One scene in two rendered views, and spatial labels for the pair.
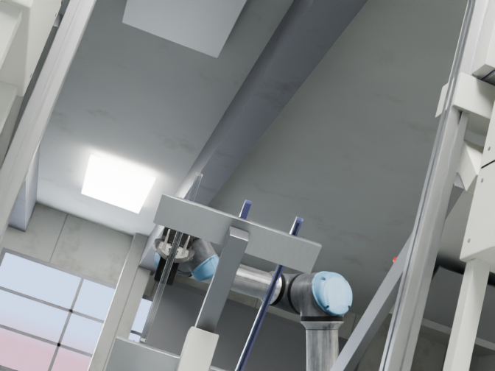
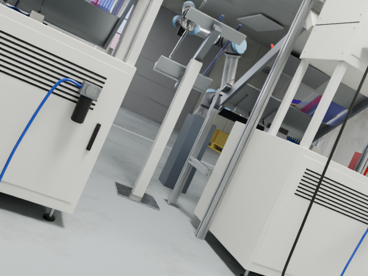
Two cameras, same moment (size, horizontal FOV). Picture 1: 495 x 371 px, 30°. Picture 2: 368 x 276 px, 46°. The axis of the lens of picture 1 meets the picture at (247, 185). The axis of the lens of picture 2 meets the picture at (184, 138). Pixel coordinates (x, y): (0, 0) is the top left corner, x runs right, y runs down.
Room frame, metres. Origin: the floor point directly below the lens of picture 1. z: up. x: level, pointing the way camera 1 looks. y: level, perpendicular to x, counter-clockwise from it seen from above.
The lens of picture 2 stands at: (-0.49, 0.37, 0.56)
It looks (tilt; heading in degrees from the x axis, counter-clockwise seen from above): 3 degrees down; 348
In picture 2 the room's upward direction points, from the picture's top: 24 degrees clockwise
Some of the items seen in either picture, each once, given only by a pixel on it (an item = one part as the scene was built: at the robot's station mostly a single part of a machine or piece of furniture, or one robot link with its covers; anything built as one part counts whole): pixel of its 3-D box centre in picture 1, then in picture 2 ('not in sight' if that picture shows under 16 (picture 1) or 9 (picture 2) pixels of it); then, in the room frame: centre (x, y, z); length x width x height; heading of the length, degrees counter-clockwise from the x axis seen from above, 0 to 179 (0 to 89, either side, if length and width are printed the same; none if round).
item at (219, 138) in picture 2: not in sight; (228, 144); (9.56, -2.77, 0.23); 1.36 x 0.96 x 0.46; 8
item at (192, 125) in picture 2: not in sight; (187, 153); (2.62, -0.33, 0.27); 0.18 x 0.18 x 0.55; 8
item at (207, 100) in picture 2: not in sight; (212, 98); (2.61, -0.34, 0.72); 0.13 x 0.12 x 0.14; 30
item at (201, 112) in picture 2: not in sight; (205, 113); (2.62, -0.33, 0.60); 0.15 x 0.15 x 0.10
